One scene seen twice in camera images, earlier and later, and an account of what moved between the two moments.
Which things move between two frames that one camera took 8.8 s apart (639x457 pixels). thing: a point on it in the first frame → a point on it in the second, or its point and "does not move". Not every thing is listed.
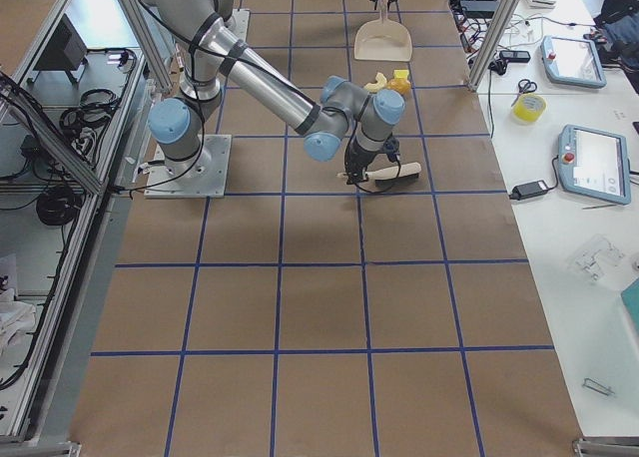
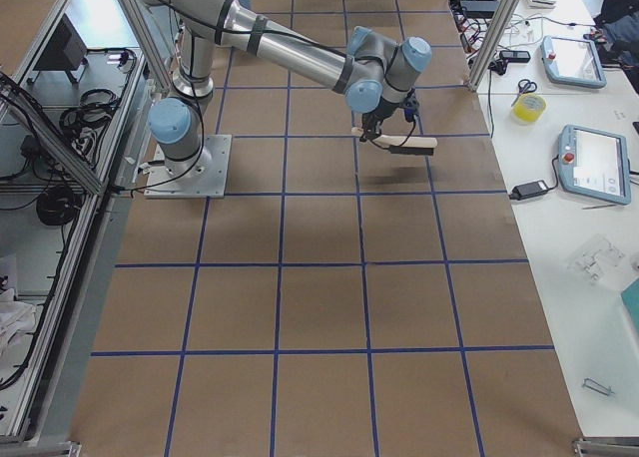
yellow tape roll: (529, 107) does not move
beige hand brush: (392, 176) → (401, 145)
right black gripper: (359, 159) → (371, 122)
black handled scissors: (525, 86) does not move
